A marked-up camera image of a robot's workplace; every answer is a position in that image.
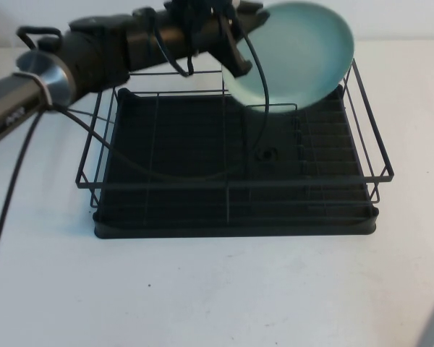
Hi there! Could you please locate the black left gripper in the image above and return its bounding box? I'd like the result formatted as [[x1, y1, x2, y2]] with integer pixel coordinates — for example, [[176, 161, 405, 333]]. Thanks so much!
[[198, 0, 273, 77]]

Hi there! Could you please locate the light blue round plate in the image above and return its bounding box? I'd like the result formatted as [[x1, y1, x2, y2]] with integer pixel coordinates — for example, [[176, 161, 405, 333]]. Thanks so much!
[[221, 1, 356, 116]]

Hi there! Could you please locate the black plastic drip tray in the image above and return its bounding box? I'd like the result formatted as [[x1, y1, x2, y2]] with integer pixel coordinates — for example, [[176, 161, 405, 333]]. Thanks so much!
[[93, 86, 379, 239]]

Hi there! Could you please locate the black cable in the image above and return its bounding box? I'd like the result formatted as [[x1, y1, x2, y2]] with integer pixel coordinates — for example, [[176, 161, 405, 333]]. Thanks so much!
[[0, 104, 45, 280], [54, 16, 269, 181], [15, 25, 64, 50]]

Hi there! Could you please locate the black wire dish rack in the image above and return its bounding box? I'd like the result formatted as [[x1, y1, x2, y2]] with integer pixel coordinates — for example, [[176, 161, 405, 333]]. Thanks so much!
[[75, 56, 395, 218]]

